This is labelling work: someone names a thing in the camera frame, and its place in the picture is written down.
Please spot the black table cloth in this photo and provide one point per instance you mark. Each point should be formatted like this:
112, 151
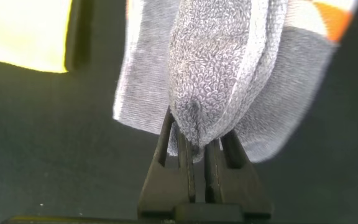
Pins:
42, 140

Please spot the yellow towel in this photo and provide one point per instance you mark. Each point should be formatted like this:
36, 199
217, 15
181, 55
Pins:
20, 31

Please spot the grey towel with orange marks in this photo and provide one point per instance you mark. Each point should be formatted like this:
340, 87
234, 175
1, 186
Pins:
216, 68

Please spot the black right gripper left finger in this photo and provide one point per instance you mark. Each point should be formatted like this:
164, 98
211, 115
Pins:
163, 186

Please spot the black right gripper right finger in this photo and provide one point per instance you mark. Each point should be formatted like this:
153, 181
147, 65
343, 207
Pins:
238, 183

